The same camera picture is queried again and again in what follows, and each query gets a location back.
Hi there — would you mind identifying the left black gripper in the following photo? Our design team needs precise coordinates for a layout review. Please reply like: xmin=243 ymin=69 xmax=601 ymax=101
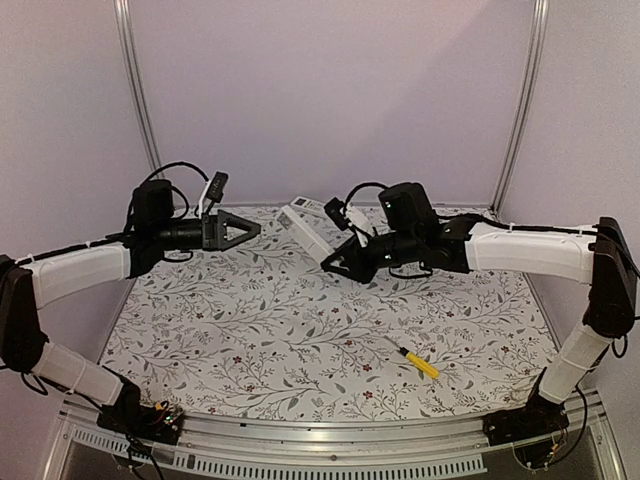
xmin=155 ymin=209 xmax=261 ymax=252

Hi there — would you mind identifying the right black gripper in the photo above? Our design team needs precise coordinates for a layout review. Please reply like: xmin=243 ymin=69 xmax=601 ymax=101
xmin=321 ymin=228 xmax=421 ymax=284

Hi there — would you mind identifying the white air conditioner remote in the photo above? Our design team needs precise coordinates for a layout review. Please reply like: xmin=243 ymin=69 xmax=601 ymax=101
xmin=277 ymin=206 xmax=334 ymax=264

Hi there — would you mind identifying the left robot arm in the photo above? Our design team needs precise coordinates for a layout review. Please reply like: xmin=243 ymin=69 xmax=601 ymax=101
xmin=1 ymin=173 xmax=261 ymax=434

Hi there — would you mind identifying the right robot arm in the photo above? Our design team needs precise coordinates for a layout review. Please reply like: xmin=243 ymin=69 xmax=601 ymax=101
xmin=321 ymin=182 xmax=639 ymax=436

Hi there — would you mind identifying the floral patterned table mat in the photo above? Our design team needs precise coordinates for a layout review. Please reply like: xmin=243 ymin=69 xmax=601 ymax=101
xmin=101 ymin=207 xmax=556 ymax=422

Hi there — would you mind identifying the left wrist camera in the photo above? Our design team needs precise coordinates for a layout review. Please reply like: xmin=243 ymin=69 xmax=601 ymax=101
xmin=205 ymin=171 xmax=229 ymax=203

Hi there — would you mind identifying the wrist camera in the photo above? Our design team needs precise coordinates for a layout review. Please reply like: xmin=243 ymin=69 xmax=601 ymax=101
xmin=324 ymin=197 xmax=350 ymax=231
xmin=205 ymin=171 xmax=229 ymax=203

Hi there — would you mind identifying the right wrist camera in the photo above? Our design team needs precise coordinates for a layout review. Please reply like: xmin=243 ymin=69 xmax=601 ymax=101
xmin=324 ymin=197 xmax=350 ymax=231

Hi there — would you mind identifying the right camera cable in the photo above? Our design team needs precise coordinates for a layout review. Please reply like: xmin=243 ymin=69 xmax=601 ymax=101
xmin=344 ymin=181 xmax=391 ymax=206

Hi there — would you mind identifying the camera cable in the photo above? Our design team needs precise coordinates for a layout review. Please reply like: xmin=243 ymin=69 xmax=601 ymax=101
xmin=344 ymin=181 xmax=391 ymax=206
xmin=142 ymin=160 xmax=211 ymax=184

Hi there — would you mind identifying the left camera cable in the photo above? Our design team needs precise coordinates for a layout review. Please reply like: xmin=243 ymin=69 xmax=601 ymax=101
xmin=142 ymin=160 xmax=211 ymax=184

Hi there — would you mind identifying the yellow handled screwdriver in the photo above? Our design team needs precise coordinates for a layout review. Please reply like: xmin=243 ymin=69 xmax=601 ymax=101
xmin=384 ymin=336 xmax=439 ymax=379

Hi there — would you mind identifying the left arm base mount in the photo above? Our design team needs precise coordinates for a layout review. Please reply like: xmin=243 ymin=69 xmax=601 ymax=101
xmin=97 ymin=382 xmax=184 ymax=445

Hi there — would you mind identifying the front aluminium rail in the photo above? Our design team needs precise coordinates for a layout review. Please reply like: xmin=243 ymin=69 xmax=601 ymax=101
xmin=43 ymin=389 xmax=632 ymax=479

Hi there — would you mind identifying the left aluminium frame post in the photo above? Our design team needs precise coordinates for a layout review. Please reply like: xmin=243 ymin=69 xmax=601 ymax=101
xmin=113 ymin=0 xmax=162 ymax=171

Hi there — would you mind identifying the aluminium frame post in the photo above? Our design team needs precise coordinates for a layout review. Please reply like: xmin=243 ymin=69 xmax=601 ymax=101
xmin=113 ymin=0 xmax=162 ymax=171
xmin=491 ymin=0 xmax=549 ymax=216

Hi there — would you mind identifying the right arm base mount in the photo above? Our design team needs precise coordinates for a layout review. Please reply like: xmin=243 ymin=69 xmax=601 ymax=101
xmin=482 ymin=393 xmax=569 ymax=469

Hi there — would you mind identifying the right aluminium frame post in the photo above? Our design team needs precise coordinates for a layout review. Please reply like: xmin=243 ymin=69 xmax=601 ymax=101
xmin=491 ymin=0 xmax=549 ymax=216

